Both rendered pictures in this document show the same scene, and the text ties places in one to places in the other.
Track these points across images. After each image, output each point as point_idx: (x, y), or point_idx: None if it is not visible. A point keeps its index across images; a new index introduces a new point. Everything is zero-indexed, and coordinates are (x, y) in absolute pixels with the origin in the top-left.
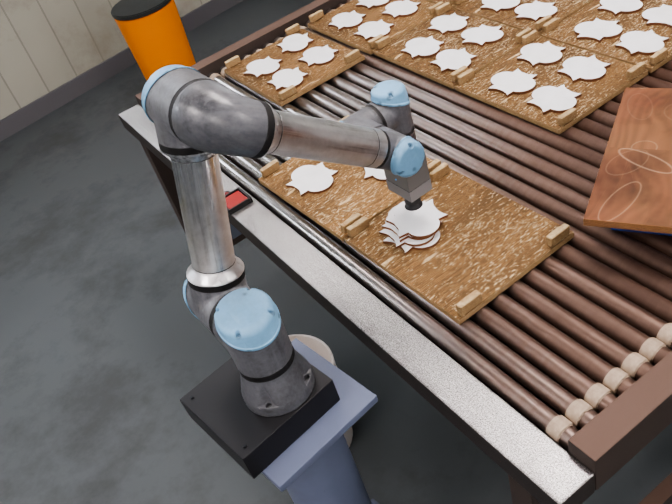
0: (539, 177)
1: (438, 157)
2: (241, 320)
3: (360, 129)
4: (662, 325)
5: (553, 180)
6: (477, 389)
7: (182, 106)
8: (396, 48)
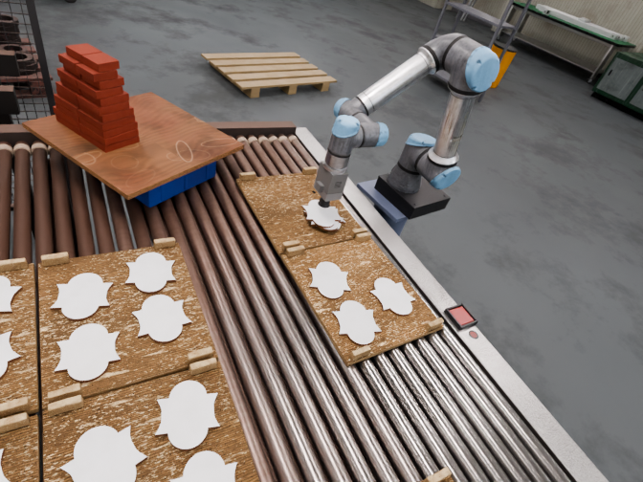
0: (223, 221)
1: (280, 274)
2: (423, 135)
3: (372, 85)
4: None
5: (215, 217)
6: (318, 156)
7: None
8: None
